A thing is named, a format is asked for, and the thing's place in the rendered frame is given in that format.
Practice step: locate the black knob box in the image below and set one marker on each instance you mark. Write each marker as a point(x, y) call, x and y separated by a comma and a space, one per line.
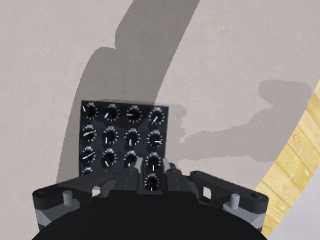
point(109, 120)

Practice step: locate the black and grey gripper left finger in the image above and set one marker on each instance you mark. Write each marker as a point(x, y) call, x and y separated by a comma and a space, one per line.
point(53, 201)

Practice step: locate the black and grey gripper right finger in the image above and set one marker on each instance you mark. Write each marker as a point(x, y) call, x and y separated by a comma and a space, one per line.
point(245, 203)

